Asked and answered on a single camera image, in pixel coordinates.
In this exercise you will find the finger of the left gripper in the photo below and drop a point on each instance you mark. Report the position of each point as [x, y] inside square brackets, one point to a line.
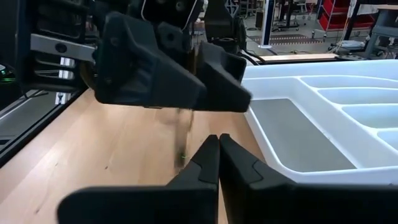
[140, 74]
[224, 84]

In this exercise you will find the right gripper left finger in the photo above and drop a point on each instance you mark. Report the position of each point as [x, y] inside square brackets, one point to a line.
[140, 205]

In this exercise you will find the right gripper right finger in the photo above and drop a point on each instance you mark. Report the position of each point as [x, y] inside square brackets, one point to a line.
[295, 205]

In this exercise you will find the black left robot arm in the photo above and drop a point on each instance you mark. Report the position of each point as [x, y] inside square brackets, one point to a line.
[220, 25]

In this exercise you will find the white plastic cutlery tray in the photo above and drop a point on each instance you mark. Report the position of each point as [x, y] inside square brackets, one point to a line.
[342, 179]

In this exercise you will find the white and blue pillar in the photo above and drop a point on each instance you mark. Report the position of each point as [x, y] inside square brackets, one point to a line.
[267, 25]

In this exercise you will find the red storage bin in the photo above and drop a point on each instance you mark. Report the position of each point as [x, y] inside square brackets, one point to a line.
[345, 21]
[337, 6]

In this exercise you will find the grey table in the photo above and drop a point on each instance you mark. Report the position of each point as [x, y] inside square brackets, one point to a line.
[385, 31]

